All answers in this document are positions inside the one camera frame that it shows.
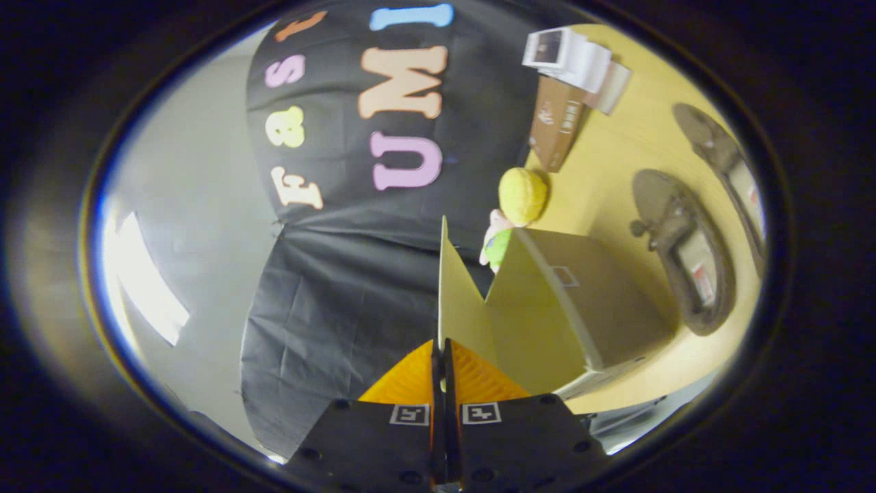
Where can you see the pink covered book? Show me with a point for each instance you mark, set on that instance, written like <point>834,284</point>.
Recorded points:
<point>614,85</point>

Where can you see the yellow plush lemon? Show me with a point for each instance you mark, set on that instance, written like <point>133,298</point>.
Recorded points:
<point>523,195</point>

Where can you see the black backdrop cloth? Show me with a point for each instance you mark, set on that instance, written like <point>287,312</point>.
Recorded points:
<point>328,308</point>

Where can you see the brown book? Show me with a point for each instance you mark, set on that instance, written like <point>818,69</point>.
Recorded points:
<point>558,123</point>

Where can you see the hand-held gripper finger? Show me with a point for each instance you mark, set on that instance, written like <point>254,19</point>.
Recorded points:
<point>449,383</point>
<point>436,383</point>

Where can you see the ceiling light strip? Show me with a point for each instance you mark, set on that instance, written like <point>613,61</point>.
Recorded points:
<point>147,281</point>

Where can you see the brown fuzzy slipper shoe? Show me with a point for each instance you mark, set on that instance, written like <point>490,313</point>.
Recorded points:
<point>684,253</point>
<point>729,157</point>

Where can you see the pink and green plush toy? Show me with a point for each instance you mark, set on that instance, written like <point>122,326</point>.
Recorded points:
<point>497,243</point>

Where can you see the dark clutter below table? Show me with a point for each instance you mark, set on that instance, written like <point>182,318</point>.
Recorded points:
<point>636,414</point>

